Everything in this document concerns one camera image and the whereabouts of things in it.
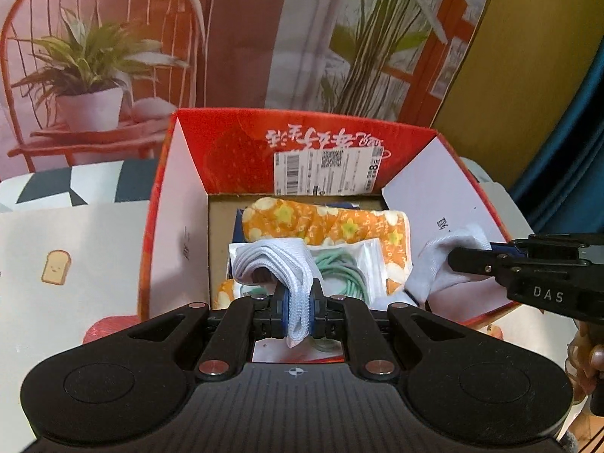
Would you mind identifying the person's right hand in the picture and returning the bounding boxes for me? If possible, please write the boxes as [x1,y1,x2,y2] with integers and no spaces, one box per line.
[576,334,604,391]

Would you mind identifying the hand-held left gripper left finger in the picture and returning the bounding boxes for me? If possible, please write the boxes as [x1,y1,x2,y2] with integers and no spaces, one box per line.
[120,288,290,381]

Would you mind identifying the orange floral cloth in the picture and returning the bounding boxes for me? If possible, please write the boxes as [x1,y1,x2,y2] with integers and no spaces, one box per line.
[212,197,412,310]

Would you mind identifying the red strawberry print cardboard box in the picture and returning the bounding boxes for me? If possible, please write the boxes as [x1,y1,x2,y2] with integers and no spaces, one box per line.
[137,108,515,364]

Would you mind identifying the teal curtain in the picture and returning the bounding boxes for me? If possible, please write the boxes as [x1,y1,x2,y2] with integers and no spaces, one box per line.
[510,33,604,237]

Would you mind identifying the printed room scene wall tapestry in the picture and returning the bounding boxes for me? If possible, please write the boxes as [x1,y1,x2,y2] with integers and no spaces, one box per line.
[0,0,504,181]

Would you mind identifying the blue cloth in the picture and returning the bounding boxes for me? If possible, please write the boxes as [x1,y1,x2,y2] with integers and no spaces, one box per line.
[227,205,249,279]

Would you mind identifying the green cord in clear bag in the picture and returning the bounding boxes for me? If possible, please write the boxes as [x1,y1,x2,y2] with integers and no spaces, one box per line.
[230,238,390,303]

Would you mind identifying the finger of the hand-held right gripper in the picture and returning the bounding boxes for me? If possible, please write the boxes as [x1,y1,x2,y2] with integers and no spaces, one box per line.
[447,247,520,290]
[489,235,537,259]

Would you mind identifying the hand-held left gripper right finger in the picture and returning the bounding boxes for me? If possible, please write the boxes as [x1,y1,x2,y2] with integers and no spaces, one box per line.
[309,279,477,381]

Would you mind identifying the white ribbed sock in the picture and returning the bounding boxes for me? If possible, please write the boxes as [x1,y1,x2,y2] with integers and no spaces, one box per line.
[229,238,315,348]
[403,228,494,304]

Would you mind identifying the light wooden panel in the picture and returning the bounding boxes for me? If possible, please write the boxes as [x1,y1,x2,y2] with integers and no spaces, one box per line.
[431,0,596,167]

